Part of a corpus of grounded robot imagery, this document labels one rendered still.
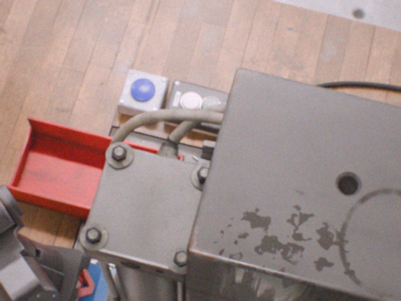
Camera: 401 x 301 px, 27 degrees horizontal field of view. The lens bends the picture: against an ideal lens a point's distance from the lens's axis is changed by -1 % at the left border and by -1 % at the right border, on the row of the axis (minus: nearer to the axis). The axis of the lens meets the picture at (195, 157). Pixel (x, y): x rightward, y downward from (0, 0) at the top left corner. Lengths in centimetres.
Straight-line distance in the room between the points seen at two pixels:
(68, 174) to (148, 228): 68
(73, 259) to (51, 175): 29
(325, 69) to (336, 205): 90
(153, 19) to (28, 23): 21
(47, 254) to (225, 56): 52
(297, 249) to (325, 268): 2
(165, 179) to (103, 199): 5
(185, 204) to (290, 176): 16
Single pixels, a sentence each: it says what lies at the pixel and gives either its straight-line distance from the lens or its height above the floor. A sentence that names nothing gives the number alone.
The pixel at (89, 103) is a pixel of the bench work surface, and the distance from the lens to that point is 137.
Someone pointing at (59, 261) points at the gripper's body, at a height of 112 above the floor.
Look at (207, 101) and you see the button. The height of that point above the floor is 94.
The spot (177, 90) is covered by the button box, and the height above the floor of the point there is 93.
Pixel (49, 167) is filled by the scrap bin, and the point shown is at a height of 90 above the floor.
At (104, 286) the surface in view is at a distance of 116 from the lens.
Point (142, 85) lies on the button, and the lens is 133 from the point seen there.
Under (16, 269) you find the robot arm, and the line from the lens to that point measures 94.
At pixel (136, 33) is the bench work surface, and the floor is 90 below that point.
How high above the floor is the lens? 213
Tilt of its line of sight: 69 degrees down
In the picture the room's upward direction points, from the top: 2 degrees clockwise
